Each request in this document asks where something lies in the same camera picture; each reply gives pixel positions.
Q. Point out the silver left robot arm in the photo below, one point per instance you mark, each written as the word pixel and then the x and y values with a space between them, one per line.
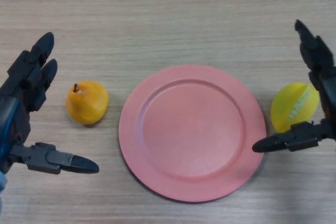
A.
pixel 2 184

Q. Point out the orange yellow pear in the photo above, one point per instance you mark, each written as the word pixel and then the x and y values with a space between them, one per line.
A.
pixel 88 104

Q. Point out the pink round plate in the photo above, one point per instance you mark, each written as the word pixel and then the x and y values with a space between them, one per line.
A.
pixel 191 134

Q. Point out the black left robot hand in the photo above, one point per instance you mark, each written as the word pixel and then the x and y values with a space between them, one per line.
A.
pixel 15 113

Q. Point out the yellow starfruit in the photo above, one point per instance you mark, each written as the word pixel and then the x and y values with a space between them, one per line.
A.
pixel 284 103

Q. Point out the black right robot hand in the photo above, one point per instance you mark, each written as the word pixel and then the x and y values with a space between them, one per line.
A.
pixel 328 98

